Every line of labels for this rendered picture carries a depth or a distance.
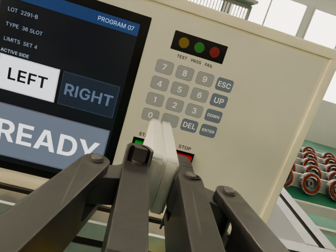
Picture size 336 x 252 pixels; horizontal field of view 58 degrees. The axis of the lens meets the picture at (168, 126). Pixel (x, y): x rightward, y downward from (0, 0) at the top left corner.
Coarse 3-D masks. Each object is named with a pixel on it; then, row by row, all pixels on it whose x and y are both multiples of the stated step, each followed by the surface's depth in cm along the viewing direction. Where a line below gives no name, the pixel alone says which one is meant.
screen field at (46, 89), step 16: (0, 64) 26; (16, 64) 26; (32, 64) 26; (0, 80) 26; (16, 80) 26; (32, 80) 26; (48, 80) 26; (64, 80) 26; (80, 80) 26; (96, 80) 26; (32, 96) 27; (48, 96) 27; (64, 96) 27; (80, 96) 27; (96, 96) 27; (112, 96) 27; (96, 112) 27; (112, 112) 27
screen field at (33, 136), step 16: (0, 112) 27; (16, 112) 27; (32, 112) 27; (0, 128) 27; (16, 128) 27; (32, 128) 27; (48, 128) 28; (64, 128) 28; (80, 128) 28; (96, 128) 28; (0, 144) 28; (16, 144) 28; (32, 144) 28; (48, 144) 28; (64, 144) 28; (80, 144) 28; (96, 144) 28; (32, 160) 28; (48, 160) 28; (64, 160) 29
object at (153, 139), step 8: (152, 120) 20; (152, 128) 19; (160, 128) 20; (152, 136) 17; (160, 136) 18; (144, 144) 20; (152, 144) 16; (160, 144) 16; (160, 152) 15; (152, 160) 15; (160, 160) 15; (152, 168) 15; (160, 168) 15; (152, 176) 15; (152, 184) 15; (152, 192) 15
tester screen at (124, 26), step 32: (0, 0) 24; (32, 0) 24; (64, 0) 24; (0, 32) 25; (32, 32) 25; (64, 32) 25; (96, 32) 25; (128, 32) 25; (64, 64) 26; (96, 64) 26; (128, 64) 26; (0, 96) 26
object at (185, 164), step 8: (184, 160) 17; (184, 168) 16; (192, 168) 17; (176, 176) 15; (176, 192) 14; (208, 192) 15; (168, 200) 15; (168, 208) 15; (216, 208) 14; (216, 216) 14; (224, 216) 14; (224, 224) 14; (224, 232) 14
